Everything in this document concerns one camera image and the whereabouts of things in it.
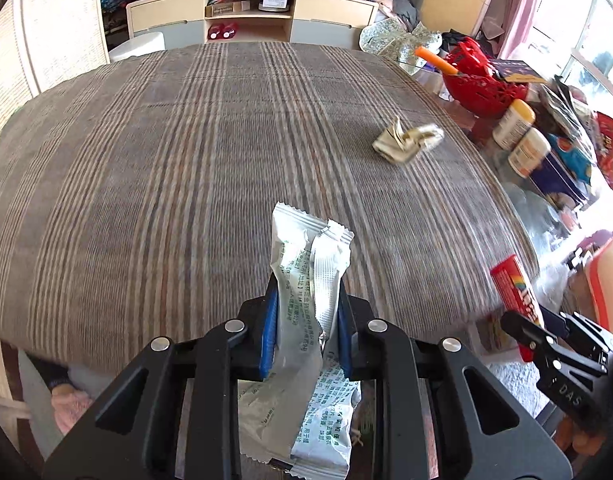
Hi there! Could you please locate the yellow cap white bottle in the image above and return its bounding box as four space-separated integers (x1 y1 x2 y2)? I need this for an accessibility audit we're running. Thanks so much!
492 99 535 151

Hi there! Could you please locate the blue cookie tin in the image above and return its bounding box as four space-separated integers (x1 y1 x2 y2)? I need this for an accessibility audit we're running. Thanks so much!
529 153 589 210

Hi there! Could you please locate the red openwork basket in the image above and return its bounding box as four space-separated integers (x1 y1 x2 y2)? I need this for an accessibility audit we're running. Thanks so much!
443 37 528 118

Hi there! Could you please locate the woven bamboo folding screen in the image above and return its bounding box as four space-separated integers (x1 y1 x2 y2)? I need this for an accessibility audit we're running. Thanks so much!
0 0 109 132

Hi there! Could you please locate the floral fabric bundle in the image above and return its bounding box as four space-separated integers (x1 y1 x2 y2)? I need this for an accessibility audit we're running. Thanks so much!
359 18 442 73

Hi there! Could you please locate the beige TV cabinet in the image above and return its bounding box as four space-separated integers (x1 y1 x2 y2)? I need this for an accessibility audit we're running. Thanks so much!
126 0 378 50

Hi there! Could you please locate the person's right hand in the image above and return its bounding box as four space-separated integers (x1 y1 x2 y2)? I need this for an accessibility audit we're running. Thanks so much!
553 417 606 456

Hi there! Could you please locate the white round stool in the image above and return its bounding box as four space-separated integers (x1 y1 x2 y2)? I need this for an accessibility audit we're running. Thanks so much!
109 32 165 63

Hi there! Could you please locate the silver foil sachet wrapper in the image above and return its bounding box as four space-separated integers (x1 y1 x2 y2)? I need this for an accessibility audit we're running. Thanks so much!
238 203 361 479

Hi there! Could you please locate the white cap supplement bottle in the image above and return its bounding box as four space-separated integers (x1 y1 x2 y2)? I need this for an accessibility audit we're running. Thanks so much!
507 128 551 179

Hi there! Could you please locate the pink curtain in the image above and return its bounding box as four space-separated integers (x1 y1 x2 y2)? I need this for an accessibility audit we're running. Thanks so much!
499 0 540 58

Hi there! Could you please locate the grey plaid tablecloth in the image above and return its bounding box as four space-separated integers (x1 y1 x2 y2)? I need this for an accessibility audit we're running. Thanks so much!
0 42 539 373

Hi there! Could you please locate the cream wrapper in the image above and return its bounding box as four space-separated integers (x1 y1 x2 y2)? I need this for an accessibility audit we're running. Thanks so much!
372 117 444 165

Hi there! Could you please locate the orange handled tool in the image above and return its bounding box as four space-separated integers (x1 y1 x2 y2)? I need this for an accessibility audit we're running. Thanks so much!
415 47 461 76

